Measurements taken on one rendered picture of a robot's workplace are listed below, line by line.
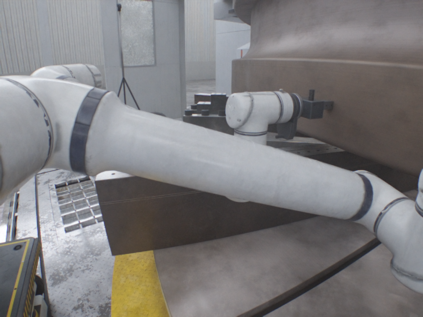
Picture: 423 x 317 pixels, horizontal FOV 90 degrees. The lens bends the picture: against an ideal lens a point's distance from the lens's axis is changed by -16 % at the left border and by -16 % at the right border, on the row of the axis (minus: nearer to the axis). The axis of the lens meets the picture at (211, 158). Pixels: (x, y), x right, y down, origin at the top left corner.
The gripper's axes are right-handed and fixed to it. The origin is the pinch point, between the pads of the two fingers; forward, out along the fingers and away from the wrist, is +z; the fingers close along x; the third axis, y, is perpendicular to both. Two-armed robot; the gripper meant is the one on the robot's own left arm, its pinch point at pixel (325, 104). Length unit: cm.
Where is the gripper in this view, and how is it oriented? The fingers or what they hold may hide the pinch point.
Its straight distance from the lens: 82.7
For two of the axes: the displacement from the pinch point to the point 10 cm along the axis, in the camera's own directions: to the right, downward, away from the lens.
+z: 9.1, -1.5, 3.9
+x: -4.1, -3.4, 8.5
